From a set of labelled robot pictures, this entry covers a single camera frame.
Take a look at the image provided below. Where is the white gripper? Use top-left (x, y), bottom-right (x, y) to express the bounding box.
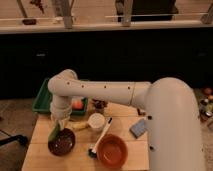
top-left (51, 115), bottom-right (70, 130)

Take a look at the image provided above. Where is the green pepper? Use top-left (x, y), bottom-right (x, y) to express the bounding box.
top-left (48, 123), bottom-right (60, 142)

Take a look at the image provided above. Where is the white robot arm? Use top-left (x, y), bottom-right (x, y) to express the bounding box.
top-left (48, 69), bottom-right (206, 171)

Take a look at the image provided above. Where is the dark purple bowl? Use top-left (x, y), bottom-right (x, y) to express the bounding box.
top-left (48, 128), bottom-right (75, 156)

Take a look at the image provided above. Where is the orange bowl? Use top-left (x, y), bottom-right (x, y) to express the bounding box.
top-left (97, 134), bottom-right (128, 169)

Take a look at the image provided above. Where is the yellow banana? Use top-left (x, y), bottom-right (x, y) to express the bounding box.
top-left (69, 121), bottom-right (89, 131)

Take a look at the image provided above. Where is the orange red fruit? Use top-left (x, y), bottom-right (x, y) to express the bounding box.
top-left (71, 100), bottom-right (84, 110)

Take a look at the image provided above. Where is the green plastic tray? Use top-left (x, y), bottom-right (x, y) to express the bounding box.
top-left (32, 78), bottom-right (88, 116)

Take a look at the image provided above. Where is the white cup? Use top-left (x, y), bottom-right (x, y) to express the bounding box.
top-left (88, 113), bottom-right (105, 131)

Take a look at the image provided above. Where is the small dark cup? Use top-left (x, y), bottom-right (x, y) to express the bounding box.
top-left (92, 99), bottom-right (108, 114)

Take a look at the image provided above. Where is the black chair base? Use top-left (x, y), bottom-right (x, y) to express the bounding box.
top-left (0, 129), bottom-right (28, 146)

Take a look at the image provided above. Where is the blue sponge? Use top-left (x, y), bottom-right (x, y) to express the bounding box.
top-left (129, 119), bottom-right (146, 138)

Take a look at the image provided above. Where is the pile of toy food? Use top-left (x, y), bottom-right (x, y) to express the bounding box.
top-left (197, 87), bottom-right (213, 131)

